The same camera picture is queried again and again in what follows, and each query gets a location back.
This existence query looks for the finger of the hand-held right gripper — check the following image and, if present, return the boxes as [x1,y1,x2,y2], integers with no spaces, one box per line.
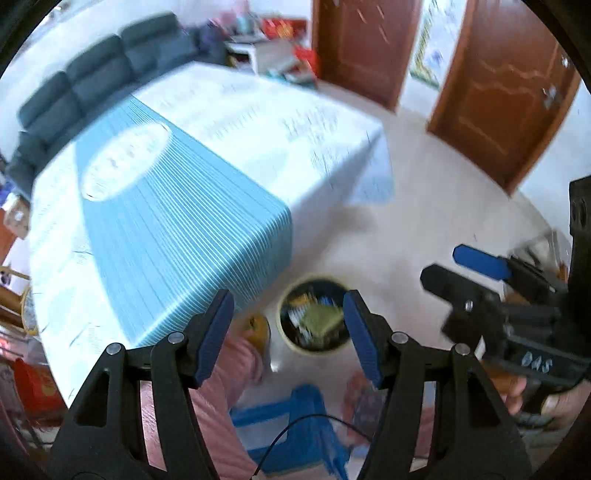
[420,263,509,342]
[452,244,571,301]

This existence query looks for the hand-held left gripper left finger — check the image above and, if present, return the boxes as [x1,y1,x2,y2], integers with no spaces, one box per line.
[46,288,236,480]

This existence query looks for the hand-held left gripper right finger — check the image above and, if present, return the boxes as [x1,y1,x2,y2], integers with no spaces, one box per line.
[342,290,532,480]

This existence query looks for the round trash bin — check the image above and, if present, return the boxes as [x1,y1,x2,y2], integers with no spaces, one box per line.
[276,276,356,357]

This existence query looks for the person's right hand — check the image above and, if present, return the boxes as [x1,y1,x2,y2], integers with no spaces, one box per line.
[501,376,591,432]

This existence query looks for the yellow slipper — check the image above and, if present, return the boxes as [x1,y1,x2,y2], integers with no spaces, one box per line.
[242,314,271,358]

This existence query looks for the person's pink-trousered leg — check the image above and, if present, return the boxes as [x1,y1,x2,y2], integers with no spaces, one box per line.
[346,374,435,425]
[139,332,266,480]

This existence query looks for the blue plastic stool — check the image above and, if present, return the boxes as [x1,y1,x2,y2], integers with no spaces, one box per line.
[231,384,352,476]

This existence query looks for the wooden door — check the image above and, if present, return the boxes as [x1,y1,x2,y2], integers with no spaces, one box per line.
[427,0,583,195]
[311,0,423,112]

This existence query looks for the red sack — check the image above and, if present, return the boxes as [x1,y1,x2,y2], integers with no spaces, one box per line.
[14,357,68,418]

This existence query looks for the wooden chair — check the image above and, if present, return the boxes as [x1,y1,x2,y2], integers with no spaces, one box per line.
[0,263,40,337]

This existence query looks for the red gift bag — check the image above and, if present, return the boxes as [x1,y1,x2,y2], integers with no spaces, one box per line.
[295,46,319,77]

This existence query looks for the white side table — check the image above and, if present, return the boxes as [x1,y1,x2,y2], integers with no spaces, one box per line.
[226,39,296,75]

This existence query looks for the blue-grey sofa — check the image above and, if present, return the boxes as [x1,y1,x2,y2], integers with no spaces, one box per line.
[7,11,227,199]

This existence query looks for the purple bag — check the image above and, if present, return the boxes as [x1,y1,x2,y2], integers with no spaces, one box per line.
[198,23,227,51]

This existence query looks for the red gift box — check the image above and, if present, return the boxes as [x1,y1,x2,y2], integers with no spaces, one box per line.
[261,18,310,40]

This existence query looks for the black cable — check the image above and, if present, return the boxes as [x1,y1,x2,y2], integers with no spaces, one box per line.
[252,414,370,478]

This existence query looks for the wall poster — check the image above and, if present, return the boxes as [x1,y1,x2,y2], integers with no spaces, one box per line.
[409,0,462,88]

